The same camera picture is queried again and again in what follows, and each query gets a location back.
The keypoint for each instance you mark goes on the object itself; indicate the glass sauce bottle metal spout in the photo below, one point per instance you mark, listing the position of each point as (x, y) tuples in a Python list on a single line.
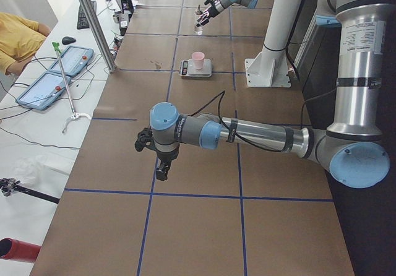
[(198, 29)]

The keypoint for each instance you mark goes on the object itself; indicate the pink plastic cup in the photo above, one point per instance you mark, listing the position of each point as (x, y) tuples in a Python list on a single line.
[(198, 59)]

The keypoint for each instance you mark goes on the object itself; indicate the grey digital kitchen scale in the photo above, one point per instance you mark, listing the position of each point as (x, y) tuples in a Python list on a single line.
[(187, 69)]

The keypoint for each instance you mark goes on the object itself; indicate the brown paper table cover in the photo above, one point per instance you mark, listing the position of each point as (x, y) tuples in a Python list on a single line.
[(236, 210)]

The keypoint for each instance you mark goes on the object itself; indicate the grabber stick green tip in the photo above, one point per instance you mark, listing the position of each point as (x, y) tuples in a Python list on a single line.
[(75, 115)]

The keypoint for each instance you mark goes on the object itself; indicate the black keyboard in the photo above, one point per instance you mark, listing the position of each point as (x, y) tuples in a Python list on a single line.
[(82, 20)]

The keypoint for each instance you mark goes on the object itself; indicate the upper teach pendant tablet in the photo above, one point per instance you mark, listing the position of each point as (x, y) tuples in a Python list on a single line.
[(74, 59)]

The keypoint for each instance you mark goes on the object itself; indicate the teach pendant tablet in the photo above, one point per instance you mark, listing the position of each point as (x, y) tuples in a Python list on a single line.
[(43, 92), (74, 59)]

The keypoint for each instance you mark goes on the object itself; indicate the black computer mouse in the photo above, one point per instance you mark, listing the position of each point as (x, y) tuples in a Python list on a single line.
[(68, 40)]

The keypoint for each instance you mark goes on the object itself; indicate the lower teach pendant tablet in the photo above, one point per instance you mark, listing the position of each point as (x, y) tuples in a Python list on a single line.
[(43, 92)]

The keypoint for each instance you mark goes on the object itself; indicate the red cylinder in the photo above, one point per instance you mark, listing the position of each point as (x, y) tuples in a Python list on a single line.
[(20, 251)]

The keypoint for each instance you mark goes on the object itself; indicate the person in yellow shirt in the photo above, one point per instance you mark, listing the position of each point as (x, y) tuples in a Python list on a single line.
[(21, 38)]

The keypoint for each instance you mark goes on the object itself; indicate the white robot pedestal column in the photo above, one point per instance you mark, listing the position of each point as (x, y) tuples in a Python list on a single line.
[(269, 68)]

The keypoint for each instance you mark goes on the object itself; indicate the aluminium frame post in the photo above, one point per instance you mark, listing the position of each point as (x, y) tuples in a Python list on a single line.
[(98, 34)]

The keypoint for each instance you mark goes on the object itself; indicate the black camera tripod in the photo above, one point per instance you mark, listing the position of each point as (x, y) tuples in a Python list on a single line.
[(11, 185)]

